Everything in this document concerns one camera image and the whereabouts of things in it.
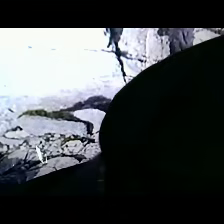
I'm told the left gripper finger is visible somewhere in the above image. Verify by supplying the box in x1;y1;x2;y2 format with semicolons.
19;155;106;197

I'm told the black garment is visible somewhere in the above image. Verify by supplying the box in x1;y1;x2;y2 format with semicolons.
98;34;224;197

